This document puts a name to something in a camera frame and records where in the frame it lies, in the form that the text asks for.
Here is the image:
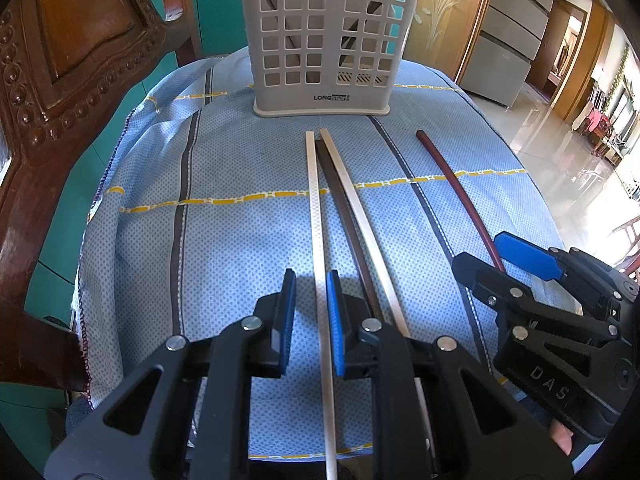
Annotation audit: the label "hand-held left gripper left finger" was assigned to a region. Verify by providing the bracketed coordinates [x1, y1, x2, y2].
[44, 269, 297, 480]

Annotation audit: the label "wooden etched glass door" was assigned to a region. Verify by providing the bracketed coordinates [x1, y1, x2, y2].
[405, 0, 499, 82]

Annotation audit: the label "silver refrigerator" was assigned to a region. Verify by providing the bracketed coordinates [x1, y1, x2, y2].
[457, 0, 561, 109]

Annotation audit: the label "blue checked cloth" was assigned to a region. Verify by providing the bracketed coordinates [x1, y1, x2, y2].
[75, 45, 566, 461]

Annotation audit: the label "person's right hand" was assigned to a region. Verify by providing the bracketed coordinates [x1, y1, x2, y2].
[550, 420, 577, 456]

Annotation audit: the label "wooden dining chair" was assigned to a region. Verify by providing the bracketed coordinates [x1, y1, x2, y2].
[590, 80, 632, 162]

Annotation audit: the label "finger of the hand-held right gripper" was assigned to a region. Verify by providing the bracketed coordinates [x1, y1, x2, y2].
[452, 252, 623, 342]
[492, 231, 640, 307]

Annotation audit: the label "carved wooden chair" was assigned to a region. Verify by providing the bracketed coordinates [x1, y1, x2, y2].
[0, 0, 203, 393]

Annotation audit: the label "teal base cabinets under stove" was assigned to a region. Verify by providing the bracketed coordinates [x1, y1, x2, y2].
[137, 0, 251, 63]

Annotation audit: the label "dark brown chopstick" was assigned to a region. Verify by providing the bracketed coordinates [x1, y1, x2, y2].
[318, 142, 386, 322]

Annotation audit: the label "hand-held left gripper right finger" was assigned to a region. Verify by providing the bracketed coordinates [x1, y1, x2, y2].
[326, 270, 573, 480]

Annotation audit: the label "green leaf garland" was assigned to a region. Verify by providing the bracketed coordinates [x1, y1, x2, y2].
[602, 45, 632, 112]

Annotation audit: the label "wooden doorway frame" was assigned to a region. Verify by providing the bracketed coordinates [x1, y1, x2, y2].
[530, 0, 608, 111]

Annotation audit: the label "grey plastic utensil holder basket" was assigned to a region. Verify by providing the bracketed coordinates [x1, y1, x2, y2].
[239, 0, 407, 119]

